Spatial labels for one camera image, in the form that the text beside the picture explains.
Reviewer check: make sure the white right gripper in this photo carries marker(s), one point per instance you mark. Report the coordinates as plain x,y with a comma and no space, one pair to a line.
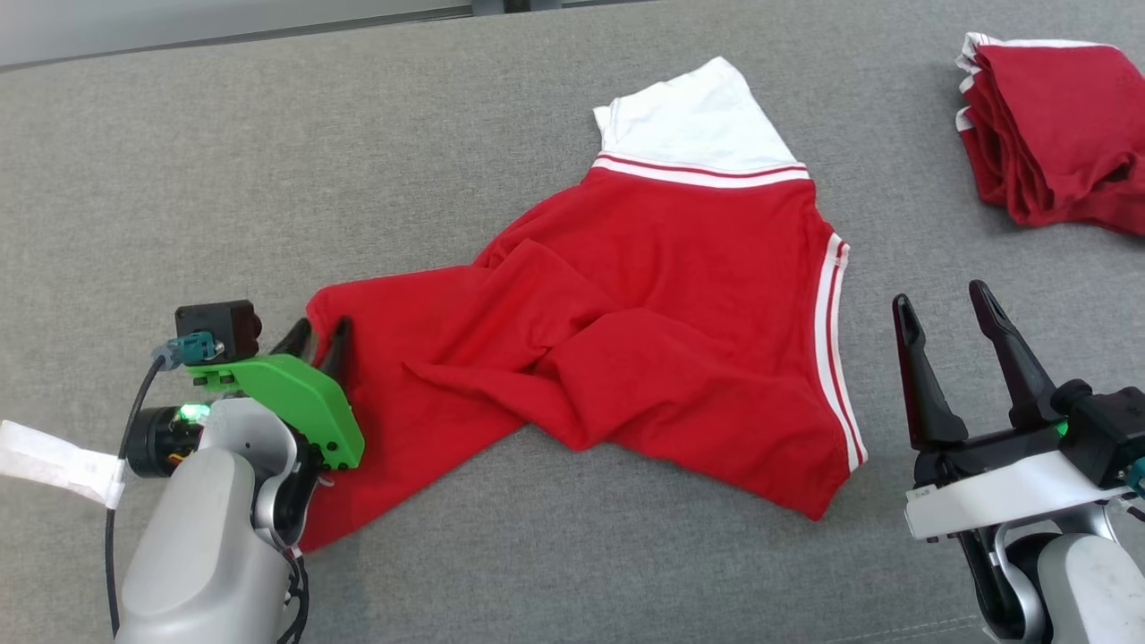
993,492

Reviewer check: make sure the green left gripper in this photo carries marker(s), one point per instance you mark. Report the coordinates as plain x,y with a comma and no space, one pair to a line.
295,398

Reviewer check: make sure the red shorts white stripe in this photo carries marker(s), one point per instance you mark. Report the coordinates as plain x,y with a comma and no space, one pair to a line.
1055,134

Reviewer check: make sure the red jersey white sleeves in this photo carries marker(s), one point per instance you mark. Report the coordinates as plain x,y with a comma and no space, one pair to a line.
671,304

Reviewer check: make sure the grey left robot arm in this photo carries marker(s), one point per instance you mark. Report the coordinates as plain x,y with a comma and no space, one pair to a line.
197,555

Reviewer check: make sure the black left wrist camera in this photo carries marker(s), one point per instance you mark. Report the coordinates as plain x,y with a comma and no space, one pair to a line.
219,329

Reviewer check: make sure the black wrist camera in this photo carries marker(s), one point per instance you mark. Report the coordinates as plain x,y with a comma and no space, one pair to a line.
1105,434
219,329

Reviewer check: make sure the teal left camera connector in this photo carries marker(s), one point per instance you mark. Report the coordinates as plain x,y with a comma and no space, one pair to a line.
192,349

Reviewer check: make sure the teal camera connector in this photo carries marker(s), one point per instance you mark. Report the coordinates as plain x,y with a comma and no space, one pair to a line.
192,349
1138,476

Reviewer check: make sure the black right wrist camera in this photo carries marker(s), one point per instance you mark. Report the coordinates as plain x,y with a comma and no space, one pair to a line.
1105,434

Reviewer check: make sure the teal right camera connector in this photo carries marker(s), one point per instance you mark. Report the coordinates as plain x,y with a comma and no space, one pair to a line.
1138,476

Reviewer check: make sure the grey partition base rail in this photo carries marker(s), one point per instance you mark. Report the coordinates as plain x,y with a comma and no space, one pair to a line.
233,36

